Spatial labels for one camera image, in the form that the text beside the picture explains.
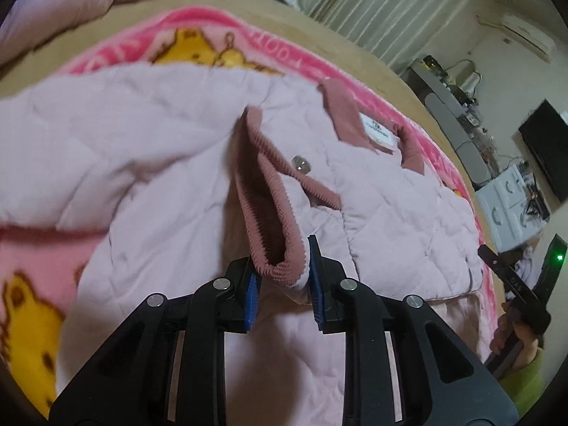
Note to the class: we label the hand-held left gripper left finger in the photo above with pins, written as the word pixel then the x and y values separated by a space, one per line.
pixel 252 295

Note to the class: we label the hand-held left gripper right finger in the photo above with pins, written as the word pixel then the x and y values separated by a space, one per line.
pixel 316 285

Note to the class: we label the pink quilted jacket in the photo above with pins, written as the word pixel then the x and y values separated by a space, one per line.
pixel 155 142

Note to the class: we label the person's right hand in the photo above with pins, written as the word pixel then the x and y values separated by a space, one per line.
pixel 503 335

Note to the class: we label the white drawer unit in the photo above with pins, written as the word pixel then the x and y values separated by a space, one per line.
pixel 506 204

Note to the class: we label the black television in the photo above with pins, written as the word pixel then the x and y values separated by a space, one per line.
pixel 548 146

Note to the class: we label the grey cluttered desk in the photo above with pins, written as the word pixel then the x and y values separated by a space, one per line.
pixel 448 111

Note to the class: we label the pink bear printed blanket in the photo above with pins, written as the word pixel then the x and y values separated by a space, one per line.
pixel 40 253

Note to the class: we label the white air conditioner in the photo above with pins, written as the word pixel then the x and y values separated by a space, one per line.
pixel 530 35

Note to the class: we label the tan bed sheet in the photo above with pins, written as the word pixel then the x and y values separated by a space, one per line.
pixel 310 31

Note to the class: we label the white pleated curtain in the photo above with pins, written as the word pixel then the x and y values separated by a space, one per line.
pixel 377 4

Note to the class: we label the pink duvet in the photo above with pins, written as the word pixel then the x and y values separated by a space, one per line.
pixel 66 0

